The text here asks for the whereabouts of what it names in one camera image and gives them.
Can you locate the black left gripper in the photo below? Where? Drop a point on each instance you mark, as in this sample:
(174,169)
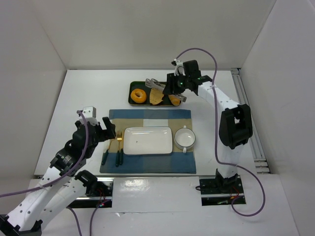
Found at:
(100,131)

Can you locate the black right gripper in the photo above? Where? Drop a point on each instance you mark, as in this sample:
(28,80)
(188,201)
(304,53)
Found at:
(173,86)

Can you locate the stainless steel tongs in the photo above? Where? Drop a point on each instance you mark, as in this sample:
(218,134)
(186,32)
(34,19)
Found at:
(152,83)

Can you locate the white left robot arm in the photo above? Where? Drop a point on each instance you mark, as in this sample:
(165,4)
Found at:
(63,182)

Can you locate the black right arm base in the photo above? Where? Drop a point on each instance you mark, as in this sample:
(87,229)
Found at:
(217,191)

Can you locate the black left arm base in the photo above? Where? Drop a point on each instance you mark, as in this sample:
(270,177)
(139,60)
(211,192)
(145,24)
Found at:
(102,195)

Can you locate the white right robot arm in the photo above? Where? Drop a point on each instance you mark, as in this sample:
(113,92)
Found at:
(233,122)

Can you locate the speckled bread slice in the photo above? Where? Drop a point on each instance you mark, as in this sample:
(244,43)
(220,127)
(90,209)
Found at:
(156,96)

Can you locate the striped croissant roll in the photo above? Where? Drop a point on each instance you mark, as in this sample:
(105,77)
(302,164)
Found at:
(175,101)

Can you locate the white rectangular plate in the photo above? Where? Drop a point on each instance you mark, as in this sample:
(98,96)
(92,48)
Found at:
(150,140)

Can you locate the blue beige checked placemat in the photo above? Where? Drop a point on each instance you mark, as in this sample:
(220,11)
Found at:
(175,162)

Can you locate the orange bagel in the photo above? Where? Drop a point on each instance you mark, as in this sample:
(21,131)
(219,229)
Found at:
(138,96)

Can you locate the dark green serving tray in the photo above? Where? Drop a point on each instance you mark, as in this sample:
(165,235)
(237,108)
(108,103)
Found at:
(141,85)

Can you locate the white cup with dark rim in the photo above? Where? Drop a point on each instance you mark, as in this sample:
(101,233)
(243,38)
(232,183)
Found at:
(184,139)

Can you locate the gold fork green handle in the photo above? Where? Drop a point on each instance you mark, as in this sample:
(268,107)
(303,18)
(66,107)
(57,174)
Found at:
(119,139)

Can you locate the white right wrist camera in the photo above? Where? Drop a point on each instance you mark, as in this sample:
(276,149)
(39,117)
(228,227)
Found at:
(179,68)

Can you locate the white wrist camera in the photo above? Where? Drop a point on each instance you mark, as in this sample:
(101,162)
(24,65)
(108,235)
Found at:
(179,68)
(90,115)

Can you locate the gold spoon green handle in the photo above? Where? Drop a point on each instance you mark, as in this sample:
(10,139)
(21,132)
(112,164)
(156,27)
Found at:
(105,154)

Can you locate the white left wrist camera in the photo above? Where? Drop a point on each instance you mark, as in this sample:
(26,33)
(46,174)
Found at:
(90,115)

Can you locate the gold knife green handle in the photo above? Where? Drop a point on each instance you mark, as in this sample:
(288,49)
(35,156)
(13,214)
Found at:
(121,147)

